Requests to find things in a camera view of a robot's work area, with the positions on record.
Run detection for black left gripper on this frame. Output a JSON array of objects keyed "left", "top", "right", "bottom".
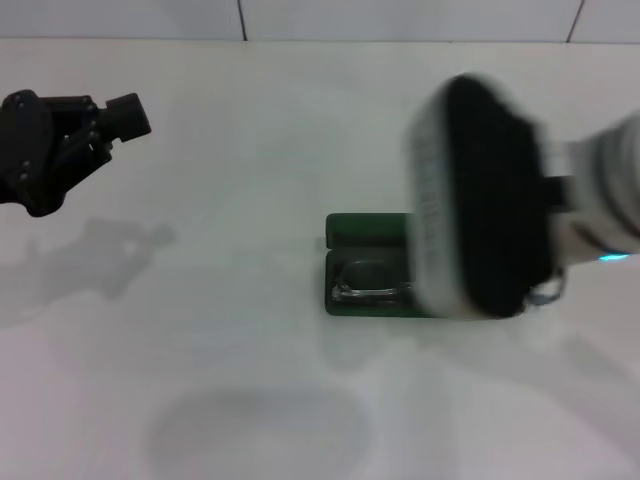
[{"left": 0, "top": 89, "right": 154, "bottom": 219}]

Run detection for green glasses case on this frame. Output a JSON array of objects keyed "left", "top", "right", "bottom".
[{"left": 323, "top": 212, "right": 424, "bottom": 320}]

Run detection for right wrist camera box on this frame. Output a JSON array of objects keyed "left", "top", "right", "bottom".
[{"left": 403, "top": 71, "right": 564, "bottom": 321}]

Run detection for clear white glasses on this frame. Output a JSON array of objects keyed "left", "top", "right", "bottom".
[{"left": 329, "top": 257, "right": 417, "bottom": 307}]

